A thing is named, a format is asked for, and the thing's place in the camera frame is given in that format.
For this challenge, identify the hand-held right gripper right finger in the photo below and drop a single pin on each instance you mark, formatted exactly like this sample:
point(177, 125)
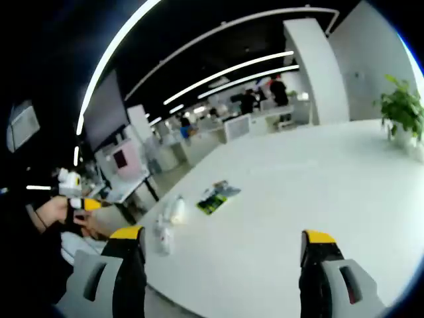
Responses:
point(314, 281)

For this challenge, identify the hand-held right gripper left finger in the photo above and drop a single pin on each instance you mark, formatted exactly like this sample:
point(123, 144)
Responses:
point(129, 281)

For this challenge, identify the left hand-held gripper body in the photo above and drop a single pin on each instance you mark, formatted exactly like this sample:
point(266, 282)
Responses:
point(70, 187)

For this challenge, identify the small red-label skincare bottle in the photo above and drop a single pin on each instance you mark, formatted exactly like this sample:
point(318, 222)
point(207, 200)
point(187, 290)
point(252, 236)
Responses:
point(164, 241)

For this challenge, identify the red-collared white pump bottle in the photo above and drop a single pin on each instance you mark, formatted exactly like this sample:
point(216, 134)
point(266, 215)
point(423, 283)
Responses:
point(179, 212)

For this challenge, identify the green skincare sachet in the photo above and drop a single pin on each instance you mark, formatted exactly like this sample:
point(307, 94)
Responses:
point(212, 202)

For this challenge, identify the person's left hand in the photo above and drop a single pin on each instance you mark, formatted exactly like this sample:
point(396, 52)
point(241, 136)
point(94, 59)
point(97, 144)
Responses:
point(54, 212)

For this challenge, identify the white desk with black legs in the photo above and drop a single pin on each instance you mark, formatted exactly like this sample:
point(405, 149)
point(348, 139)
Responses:
point(132, 189)

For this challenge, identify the black wrist band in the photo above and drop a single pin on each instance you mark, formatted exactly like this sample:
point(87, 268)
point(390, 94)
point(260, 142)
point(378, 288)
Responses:
point(41, 220)

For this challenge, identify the pink board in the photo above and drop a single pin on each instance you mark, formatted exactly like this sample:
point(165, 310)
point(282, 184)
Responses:
point(124, 159)

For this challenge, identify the ceiling air conditioner unit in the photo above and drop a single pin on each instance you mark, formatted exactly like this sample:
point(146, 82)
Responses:
point(21, 124)

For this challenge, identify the person's black top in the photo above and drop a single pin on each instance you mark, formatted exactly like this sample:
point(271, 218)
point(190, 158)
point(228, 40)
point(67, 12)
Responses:
point(26, 258)

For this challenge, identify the large display screen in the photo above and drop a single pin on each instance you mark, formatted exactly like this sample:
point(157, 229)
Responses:
point(106, 109)

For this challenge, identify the curved ceiling light strip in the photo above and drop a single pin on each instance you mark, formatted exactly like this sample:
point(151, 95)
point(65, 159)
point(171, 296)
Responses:
point(96, 71)

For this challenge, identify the white framed mesh chair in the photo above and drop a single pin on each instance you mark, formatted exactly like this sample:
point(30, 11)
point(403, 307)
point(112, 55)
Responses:
point(238, 127)

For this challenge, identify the straight ceiling light strip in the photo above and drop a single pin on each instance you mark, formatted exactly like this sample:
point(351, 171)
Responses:
point(248, 81)
point(228, 71)

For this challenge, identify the green potted plant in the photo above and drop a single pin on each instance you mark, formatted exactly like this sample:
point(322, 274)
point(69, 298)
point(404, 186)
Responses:
point(402, 109)

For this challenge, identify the curved white ceiling rail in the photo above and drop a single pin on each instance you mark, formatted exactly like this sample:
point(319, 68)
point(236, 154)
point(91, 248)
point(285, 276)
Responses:
point(232, 24)

